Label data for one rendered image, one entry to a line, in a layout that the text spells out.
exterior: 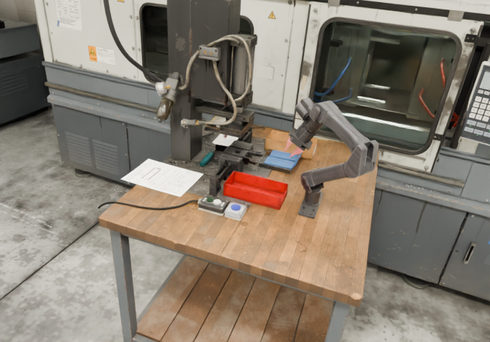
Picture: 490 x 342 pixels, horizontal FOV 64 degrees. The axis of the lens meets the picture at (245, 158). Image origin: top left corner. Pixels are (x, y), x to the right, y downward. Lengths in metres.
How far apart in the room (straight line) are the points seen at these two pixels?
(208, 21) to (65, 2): 1.62
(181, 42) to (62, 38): 1.61
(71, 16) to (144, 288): 1.88
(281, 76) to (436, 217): 1.20
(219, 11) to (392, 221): 1.60
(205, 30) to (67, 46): 1.69
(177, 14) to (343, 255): 1.14
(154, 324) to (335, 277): 1.02
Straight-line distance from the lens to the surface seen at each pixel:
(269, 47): 2.30
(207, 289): 2.19
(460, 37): 2.11
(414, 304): 2.72
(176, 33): 1.72
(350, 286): 1.35
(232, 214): 1.52
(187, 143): 1.86
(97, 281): 2.62
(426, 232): 2.55
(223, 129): 1.70
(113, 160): 3.23
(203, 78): 1.70
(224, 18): 1.61
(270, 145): 2.03
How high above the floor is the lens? 1.83
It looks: 29 degrees down
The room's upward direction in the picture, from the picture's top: 4 degrees clockwise
